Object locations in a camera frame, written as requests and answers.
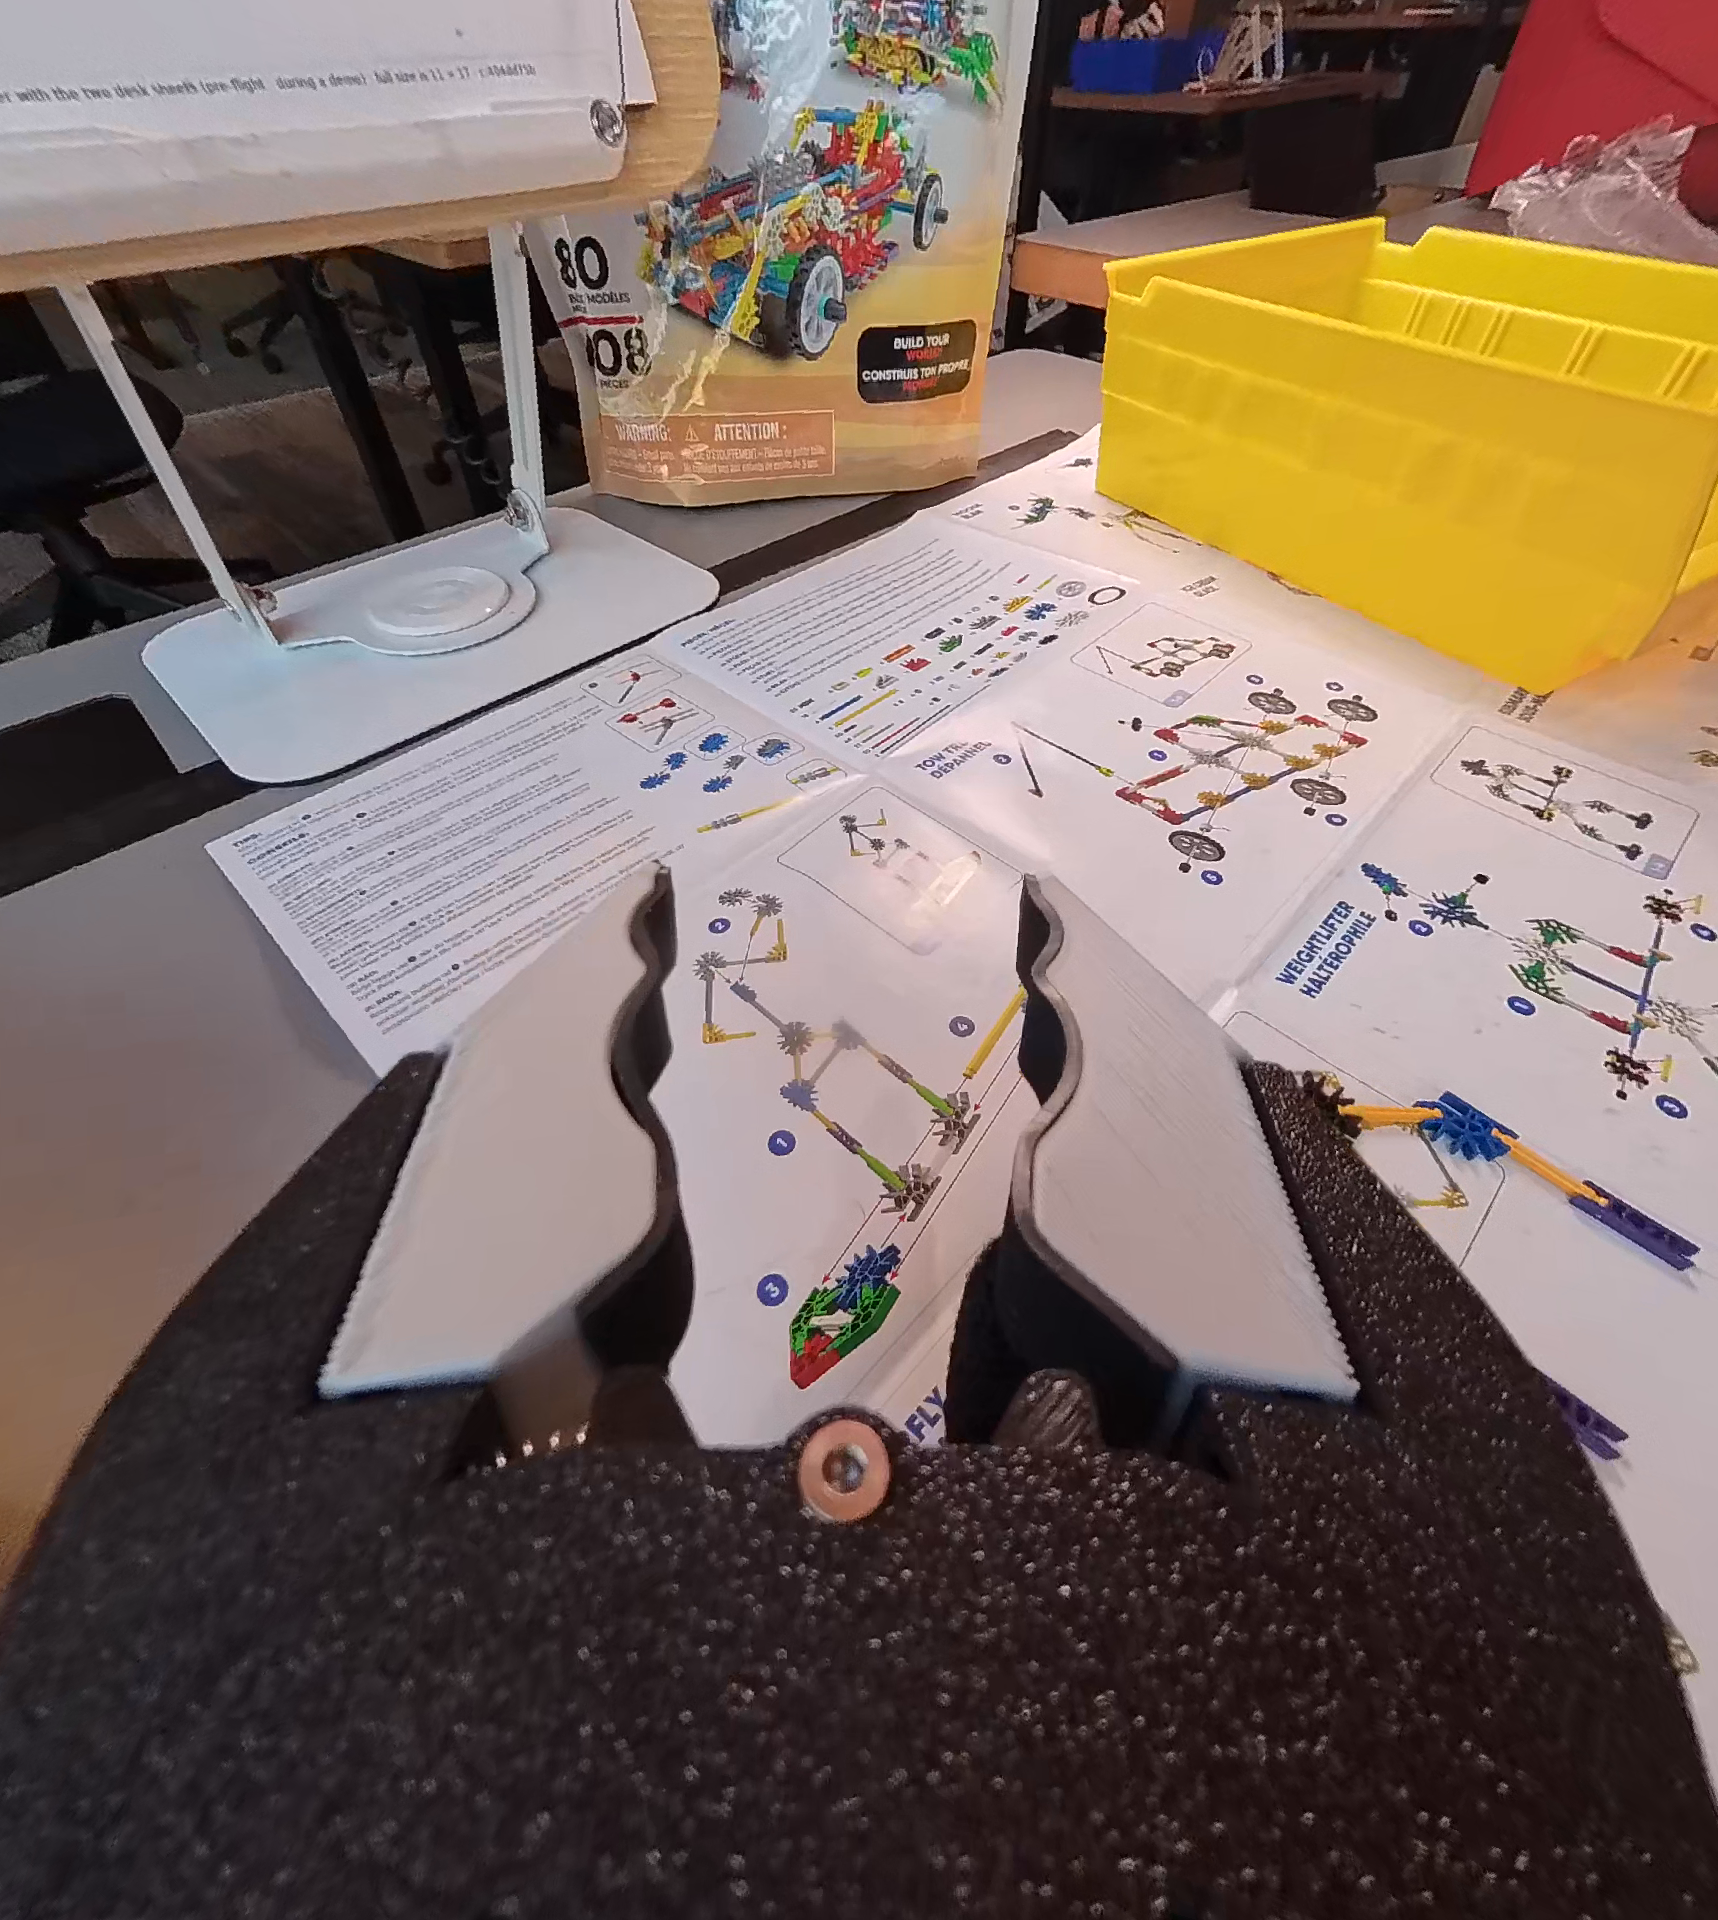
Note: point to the blue storage bin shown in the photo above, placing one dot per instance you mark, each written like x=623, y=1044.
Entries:
x=1145, y=62

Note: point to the background table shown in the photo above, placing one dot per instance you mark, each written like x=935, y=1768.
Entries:
x=1145, y=240

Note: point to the wooden board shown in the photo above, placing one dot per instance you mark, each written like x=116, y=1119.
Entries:
x=683, y=134

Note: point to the toy rod and connector assembly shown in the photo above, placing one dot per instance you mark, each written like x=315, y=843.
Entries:
x=1458, y=1128

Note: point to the grey desk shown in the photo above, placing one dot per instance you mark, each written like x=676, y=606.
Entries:
x=78, y=1080

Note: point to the tan toy building set bag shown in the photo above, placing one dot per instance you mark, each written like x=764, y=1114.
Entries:
x=799, y=435

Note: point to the white lamp stand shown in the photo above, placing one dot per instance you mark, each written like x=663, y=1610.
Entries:
x=588, y=600

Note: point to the red paper folder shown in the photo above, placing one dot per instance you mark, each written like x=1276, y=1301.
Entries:
x=1625, y=61

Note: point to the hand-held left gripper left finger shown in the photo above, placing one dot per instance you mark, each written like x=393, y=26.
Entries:
x=499, y=1171

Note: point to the white printed instruction sheet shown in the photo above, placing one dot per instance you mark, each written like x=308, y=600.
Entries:
x=949, y=674

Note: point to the dark background shelf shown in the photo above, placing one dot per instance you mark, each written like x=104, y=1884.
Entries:
x=1295, y=150

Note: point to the clear plastic bag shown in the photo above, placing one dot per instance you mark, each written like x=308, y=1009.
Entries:
x=1594, y=172

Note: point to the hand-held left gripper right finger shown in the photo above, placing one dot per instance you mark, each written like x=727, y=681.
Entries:
x=1175, y=1185

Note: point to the white banner sheet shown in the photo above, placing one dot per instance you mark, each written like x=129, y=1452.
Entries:
x=198, y=150

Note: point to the black office chair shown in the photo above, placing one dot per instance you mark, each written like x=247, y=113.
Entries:
x=5, y=451

